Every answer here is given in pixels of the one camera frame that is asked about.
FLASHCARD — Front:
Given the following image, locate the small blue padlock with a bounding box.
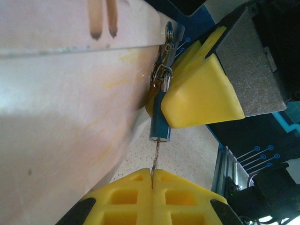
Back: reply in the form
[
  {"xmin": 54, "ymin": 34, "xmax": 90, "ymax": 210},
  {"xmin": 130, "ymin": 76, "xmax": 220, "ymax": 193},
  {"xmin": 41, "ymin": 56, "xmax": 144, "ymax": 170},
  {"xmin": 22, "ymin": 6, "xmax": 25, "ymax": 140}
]
[{"xmin": 149, "ymin": 71, "xmax": 173, "ymax": 143}]

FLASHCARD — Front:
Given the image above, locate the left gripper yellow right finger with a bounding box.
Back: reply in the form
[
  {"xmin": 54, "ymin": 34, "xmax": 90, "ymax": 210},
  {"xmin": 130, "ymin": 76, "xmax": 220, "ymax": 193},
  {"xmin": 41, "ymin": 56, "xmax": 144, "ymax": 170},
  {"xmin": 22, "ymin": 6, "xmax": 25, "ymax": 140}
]
[{"xmin": 152, "ymin": 168, "xmax": 244, "ymax": 225}]

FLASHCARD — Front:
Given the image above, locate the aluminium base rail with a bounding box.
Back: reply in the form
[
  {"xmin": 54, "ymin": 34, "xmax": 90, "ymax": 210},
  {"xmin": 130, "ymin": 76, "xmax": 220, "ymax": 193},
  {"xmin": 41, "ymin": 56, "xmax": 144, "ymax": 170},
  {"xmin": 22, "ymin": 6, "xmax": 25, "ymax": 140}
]
[{"xmin": 211, "ymin": 144, "xmax": 250, "ymax": 195}]

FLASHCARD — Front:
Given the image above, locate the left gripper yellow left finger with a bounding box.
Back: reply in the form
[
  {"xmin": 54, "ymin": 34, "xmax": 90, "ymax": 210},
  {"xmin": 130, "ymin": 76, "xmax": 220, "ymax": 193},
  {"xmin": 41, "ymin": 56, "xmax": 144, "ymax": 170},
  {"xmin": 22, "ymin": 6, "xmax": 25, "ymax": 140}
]
[{"xmin": 55, "ymin": 168, "xmax": 154, "ymax": 225}]

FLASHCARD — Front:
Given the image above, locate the small metal key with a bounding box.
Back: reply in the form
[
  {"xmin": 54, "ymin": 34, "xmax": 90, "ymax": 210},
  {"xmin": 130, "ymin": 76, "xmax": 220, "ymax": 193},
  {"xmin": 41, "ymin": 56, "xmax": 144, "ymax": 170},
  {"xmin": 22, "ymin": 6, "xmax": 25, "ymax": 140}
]
[{"xmin": 150, "ymin": 138, "xmax": 162, "ymax": 188}]

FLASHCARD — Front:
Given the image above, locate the metal diary hasp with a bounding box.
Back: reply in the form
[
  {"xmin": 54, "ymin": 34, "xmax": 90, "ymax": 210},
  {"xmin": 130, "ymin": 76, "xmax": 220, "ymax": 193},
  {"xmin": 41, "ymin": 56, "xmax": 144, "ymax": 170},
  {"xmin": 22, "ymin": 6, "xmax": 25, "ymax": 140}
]
[{"xmin": 150, "ymin": 20, "xmax": 186, "ymax": 88}]

